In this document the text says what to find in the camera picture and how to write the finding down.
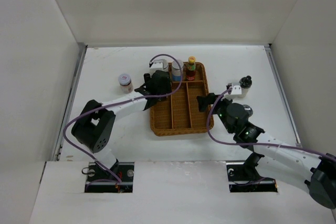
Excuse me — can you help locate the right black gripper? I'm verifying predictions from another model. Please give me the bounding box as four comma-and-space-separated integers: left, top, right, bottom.
197, 93, 236, 134

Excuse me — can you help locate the blue label spice jar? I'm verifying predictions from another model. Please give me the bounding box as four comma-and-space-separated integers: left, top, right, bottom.
171, 60, 184, 82

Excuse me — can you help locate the purple label spice jar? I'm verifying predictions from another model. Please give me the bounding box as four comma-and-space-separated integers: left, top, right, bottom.
162, 59, 169, 72

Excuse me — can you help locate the red sauce bottle yellow cap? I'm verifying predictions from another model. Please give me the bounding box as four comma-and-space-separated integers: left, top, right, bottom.
186, 56, 196, 81

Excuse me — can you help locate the red label jar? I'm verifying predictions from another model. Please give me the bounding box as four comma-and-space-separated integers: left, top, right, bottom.
118, 73, 133, 93

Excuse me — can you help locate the white bottle black cap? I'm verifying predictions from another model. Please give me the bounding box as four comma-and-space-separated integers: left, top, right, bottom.
239, 76, 252, 98

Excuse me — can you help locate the white shaker silver cap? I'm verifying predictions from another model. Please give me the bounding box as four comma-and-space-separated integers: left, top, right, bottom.
243, 104, 254, 117

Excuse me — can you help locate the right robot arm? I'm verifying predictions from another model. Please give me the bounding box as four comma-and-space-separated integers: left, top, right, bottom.
197, 93, 335, 209

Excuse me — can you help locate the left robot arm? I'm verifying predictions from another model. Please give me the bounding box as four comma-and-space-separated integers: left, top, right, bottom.
71, 70, 172, 182

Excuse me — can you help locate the brown wicker divided tray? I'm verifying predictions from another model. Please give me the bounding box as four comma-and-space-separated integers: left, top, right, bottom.
150, 62, 211, 136

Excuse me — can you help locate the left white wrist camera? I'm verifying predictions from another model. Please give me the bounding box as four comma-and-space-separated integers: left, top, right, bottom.
149, 60, 164, 76

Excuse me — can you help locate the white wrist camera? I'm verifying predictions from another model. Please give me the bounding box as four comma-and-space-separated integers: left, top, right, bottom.
149, 60, 164, 76
225, 82, 242, 100

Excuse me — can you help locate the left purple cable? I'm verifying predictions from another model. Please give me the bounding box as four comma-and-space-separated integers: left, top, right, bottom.
63, 53, 184, 192

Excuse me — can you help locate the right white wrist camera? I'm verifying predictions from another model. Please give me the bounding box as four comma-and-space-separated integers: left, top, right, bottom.
225, 82, 242, 100

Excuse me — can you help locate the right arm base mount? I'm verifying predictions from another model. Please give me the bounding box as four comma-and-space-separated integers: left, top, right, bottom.
226, 153, 278, 193

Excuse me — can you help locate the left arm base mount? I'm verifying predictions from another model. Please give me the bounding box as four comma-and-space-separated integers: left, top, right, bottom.
81, 161, 135, 194

